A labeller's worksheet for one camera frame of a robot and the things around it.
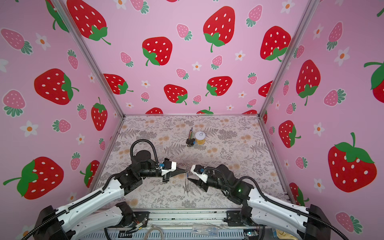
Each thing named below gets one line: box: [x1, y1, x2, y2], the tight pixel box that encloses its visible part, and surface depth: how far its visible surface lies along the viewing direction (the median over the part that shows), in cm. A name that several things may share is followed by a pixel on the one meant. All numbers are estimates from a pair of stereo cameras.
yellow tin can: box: [195, 131, 206, 145], surface depth 103 cm
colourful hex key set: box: [186, 127, 196, 147], surface depth 106 cm
